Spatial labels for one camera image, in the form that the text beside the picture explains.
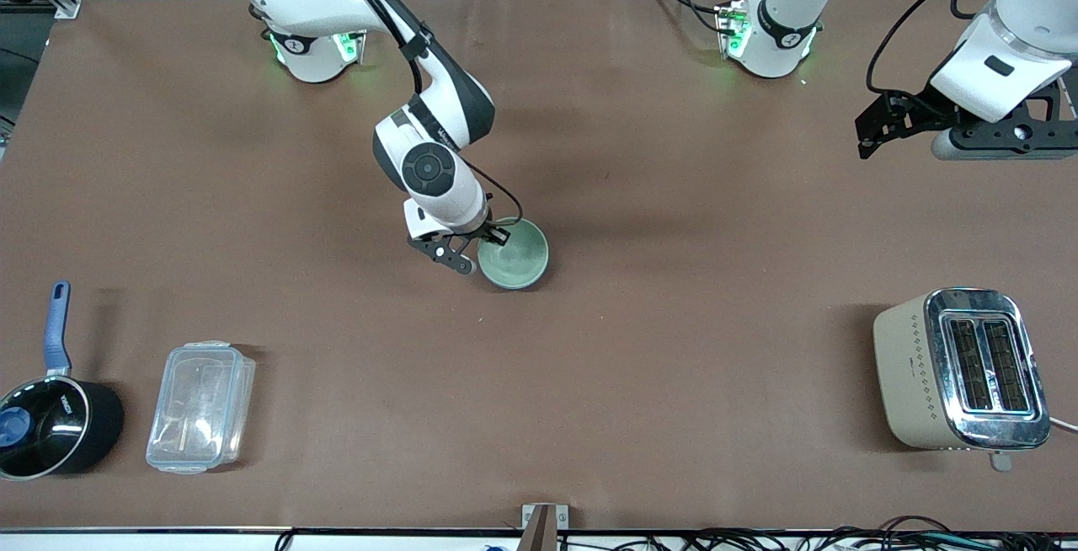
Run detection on green bowl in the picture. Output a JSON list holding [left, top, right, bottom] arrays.
[[477, 218, 551, 292]]

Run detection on brown table mat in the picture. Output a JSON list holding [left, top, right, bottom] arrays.
[[0, 0, 1078, 533]]

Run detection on beige chrome toaster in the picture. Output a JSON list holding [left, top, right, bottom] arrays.
[[873, 287, 1054, 473]]

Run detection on clear plastic food container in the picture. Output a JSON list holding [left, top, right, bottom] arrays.
[[146, 340, 257, 476]]

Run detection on glass lid blue knob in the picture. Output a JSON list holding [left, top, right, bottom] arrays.
[[0, 378, 89, 478]]

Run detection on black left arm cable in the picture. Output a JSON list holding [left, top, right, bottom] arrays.
[[865, 0, 1025, 99]]

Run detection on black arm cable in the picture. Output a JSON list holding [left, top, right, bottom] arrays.
[[865, 0, 1025, 99], [320, 0, 525, 227]]

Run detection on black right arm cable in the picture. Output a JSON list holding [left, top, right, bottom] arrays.
[[320, 0, 525, 227]]

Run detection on metal bracket plate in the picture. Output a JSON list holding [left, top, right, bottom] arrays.
[[520, 503, 570, 530]]

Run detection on brown wooden post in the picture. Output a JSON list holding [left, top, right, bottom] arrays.
[[526, 506, 558, 551]]

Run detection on black cable tangle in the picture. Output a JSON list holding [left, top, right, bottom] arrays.
[[556, 516, 1078, 551]]

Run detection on black saucepan blue handle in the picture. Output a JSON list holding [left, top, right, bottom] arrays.
[[0, 281, 125, 482]]

